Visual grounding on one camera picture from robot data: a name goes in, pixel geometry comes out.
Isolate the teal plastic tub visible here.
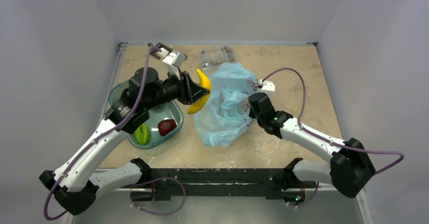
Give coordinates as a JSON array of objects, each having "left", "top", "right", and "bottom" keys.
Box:
[{"left": 128, "top": 101, "right": 184, "bottom": 150}]

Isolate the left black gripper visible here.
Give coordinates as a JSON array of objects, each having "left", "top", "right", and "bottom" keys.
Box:
[{"left": 144, "top": 68, "right": 208, "bottom": 110}]

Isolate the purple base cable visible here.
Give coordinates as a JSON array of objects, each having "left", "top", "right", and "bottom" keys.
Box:
[
  {"left": 130, "top": 177, "right": 187, "bottom": 216},
  {"left": 285, "top": 182, "right": 320, "bottom": 209}
]

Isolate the yellow fake banana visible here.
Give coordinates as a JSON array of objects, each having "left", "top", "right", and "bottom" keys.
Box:
[{"left": 187, "top": 69, "right": 211, "bottom": 115}]

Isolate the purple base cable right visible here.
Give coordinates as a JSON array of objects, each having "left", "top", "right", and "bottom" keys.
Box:
[{"left": 285, "top": 182, "right": 320, "bottom": 209}]

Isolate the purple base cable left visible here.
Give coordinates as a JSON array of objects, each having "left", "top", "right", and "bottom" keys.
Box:
[{"left": 130, "top": 177, "right": 187, "bottom": 216}]

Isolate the clear plastic organizer box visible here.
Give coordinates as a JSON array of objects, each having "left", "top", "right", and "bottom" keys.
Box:
[{"left": 198, "top": 46, "right": 237, "bottom": 71}]

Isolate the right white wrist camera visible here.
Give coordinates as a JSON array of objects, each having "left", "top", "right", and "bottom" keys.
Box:
[{"left": 258, "top": 79, "right": 275, "bottom": 94}]

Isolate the green fake fruit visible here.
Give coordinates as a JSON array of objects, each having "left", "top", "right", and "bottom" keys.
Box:
[{"left": 134, "top": 124, "right": 151, "bottom": 145}]

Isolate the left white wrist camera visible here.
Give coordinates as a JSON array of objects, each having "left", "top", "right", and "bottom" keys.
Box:
[{"left": 158, "top": 47, "right": 187, "bottom": 79}]

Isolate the dark metal crank handle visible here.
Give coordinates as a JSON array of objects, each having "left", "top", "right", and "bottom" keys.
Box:
[{"left": 147, "top": 42, "right": 173, "bottom": 60}]

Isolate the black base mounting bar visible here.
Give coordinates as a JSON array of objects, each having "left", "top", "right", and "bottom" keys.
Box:
[{"left": 130, "top": 168, "right": 316, "bottom": 201}]

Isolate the light blue plastic bag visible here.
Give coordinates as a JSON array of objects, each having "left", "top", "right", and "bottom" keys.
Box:
[{"left": 194, "top": 63, "right": 259, "bottom": 147}]

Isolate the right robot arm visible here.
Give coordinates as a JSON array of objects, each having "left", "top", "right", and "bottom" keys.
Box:
[{"left": 248, "top": 93, "right": 376, "bottom": 198}]

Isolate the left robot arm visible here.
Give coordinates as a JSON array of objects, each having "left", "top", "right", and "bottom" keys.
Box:
[{"left": 39, "top": 67, "right": 211, "bottom": 215}]

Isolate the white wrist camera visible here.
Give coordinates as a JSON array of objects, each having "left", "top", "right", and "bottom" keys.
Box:
[
  {"left": 258, "top": 79, "right": 275, "bottom": 94},
  {"left": 158, "top": 47, "right": 187, "bottom": 79}
]

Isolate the red fake apple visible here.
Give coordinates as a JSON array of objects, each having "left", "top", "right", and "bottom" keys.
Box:
[{"left": 157, "top": 119, "right": 177, "bottom": 136}]

